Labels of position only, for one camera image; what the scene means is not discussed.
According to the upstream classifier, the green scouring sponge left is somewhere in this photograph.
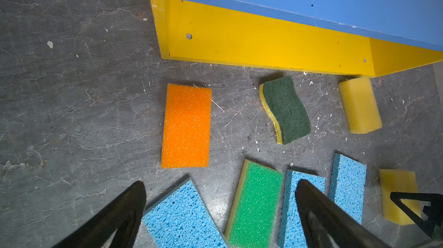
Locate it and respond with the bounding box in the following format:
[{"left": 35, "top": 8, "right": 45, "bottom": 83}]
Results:
[{"left": 259, "top": 76, "right": 311, "bottom": 145}]

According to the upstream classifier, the yellow shelf unit frame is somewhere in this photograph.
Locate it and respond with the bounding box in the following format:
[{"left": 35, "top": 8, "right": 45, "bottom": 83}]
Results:
[{"left": 150, "top": 0, "right": 443, "bottom": 77}]

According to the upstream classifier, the orange sponge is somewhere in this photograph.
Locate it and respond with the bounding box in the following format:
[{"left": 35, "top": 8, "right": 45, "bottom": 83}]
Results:
[{"left": 161, "top": 84, "right": 212, "bottom": 168}]

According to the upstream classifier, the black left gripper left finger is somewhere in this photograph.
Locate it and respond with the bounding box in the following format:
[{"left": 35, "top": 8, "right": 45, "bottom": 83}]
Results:
[{"left": 54, "top": 181, "right": 146, "bottom": 248}]

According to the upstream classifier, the blue sponge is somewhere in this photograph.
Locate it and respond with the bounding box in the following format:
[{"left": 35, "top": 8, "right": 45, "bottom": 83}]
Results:
[
  {"left": 142, "top": 177, "right": 227, "bottom": 248},
  {"left": 278, "top": 170, "right": 326, "bottom": 248},
  {"left": 329, "top": 153, "right": 367, "bottom": 224}
]

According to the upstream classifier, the bright green sponge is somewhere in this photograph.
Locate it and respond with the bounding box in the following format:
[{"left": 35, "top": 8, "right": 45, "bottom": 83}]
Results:
[{"left": 224, "top": 159, "right": 283, "bottom": 248}]

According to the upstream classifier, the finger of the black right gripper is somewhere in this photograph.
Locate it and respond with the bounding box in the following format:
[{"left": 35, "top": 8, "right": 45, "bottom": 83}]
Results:
[{"left": 390, "top": 192, "right": 443, "bottom": 238}]

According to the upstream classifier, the blue sponge middle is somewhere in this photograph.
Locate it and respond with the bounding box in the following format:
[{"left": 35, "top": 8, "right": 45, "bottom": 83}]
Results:
[{"left": 278, "top": 170, "right": 326, "bottom": 248}]

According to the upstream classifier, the blue sponge far left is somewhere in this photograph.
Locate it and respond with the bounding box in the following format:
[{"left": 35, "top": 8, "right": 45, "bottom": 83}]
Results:
[{"left": 142, "top": 177, "right": 227, "bottom": 248}]

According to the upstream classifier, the blue sponge right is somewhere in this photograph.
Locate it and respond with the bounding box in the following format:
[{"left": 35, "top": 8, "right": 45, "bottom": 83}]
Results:
[{"left": 329, "top": 153, "right": 367, "bottom": 224}]

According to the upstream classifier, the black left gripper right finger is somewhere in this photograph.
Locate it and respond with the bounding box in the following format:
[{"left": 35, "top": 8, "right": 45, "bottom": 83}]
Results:
[{"left": 295, "top": 179, "right": 388, "bottom": 248}]

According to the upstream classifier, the yellow sponge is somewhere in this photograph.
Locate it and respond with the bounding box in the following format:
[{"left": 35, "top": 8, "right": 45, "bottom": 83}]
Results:
[
  {"left": 378, "top": 168, "right": 422, "bottom": 226},
  {"left": 338, "top": 77, "right": 383, "bottom": 134}
]

